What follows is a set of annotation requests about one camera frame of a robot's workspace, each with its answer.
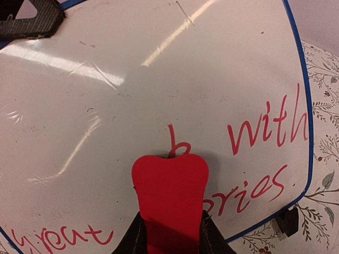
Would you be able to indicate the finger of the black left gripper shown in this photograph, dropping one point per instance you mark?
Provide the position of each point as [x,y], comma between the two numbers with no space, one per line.
[44,24]

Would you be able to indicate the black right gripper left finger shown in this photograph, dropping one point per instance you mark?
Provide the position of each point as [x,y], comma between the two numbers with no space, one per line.
[135,239]

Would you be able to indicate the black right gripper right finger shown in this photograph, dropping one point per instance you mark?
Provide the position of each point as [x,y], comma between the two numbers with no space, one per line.
[211,240]

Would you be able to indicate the red whiteboard eraser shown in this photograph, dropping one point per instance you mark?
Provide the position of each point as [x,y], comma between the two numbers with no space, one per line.
[170,196]

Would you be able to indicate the blue framed whiteboard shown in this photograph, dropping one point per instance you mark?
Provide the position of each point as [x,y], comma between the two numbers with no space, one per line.
[223,80]

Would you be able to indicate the floral patterned table mat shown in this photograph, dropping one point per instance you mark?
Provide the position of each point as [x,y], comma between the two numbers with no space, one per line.
[318,209]

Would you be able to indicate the wire whiteboard stand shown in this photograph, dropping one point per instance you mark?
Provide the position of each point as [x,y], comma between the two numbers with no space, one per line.
[287,221]

